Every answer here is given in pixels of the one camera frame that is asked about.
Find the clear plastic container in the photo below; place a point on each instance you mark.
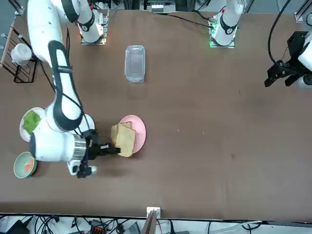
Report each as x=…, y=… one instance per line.
x=135, y=63

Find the grey box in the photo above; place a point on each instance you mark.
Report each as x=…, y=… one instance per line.
x=157, y=7

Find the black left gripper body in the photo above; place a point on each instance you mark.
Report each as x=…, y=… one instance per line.
x=296, y=44

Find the large black box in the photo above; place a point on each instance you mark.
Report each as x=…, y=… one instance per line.
x=17, y=226

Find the green lettuce leaf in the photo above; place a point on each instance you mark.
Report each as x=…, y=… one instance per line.
x=30, y=122

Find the white cup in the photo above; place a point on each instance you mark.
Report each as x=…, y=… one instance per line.
x=22, y=52

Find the orange carrot slices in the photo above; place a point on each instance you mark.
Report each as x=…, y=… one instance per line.
x=28, y=167

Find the salmon pink plate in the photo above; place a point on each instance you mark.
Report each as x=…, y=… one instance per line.
x=140, y=131

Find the brown bread slice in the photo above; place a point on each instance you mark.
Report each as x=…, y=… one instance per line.
x=113, y=132
x=126, y=141

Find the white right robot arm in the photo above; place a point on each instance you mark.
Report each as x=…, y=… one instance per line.
x=41, y=29

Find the white table edge bracket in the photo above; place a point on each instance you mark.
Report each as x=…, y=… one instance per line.
x=158, y=209

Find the pale green bowl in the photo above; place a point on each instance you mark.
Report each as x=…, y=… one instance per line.
x=19, y=168

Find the pale pink plate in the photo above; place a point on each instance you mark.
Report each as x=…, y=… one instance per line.
x=24, y=135

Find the wooden board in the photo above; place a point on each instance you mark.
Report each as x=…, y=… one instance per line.
x=150, y=224

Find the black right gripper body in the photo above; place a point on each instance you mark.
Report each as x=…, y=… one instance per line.
x=95, y=151

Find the black gripper side box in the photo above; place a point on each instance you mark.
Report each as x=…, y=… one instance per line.
x=90, y=137

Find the aluminium corner bracket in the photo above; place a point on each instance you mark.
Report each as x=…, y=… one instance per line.
x=19, y=10
x=301, y=14

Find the black orange power strip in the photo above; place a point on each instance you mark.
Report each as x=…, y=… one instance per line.
x=97, y=229

